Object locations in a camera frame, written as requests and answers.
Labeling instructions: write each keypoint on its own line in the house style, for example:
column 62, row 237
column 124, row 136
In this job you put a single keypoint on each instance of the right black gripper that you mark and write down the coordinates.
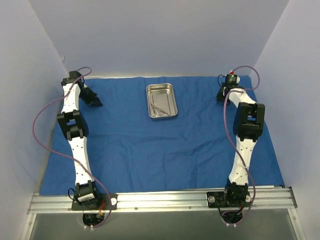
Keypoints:
column 220, row 93

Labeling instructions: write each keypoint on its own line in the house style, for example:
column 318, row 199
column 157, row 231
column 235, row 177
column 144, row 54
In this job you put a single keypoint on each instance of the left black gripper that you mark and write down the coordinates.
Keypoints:
column 91, row 97

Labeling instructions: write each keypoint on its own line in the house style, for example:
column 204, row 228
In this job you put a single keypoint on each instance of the stainless steel instrument tray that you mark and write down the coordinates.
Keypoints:
column 162, row 95

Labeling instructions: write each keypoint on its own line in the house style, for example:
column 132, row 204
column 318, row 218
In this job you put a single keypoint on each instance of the steel surgical forceps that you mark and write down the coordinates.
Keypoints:
column 153, row 110

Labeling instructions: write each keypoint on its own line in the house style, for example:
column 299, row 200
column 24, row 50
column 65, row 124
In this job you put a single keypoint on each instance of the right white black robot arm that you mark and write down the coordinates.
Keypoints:
column 248, row 126

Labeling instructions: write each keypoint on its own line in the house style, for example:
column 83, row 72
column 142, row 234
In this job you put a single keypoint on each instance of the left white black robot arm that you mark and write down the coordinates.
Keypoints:
column 75, row 130

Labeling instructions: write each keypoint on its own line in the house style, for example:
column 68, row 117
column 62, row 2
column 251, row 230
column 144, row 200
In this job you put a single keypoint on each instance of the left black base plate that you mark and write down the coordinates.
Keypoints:
column 101, row 203

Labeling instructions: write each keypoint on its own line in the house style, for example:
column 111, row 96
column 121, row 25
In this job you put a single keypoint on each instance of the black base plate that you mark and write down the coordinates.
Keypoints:
column 101, row 203
column 220, row 199

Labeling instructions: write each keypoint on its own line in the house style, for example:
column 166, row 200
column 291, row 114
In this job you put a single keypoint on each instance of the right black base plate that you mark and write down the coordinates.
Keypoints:
column 220, row 199

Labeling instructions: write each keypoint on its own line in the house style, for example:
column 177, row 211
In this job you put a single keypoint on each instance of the front aluminium rail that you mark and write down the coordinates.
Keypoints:
column 164, row 201

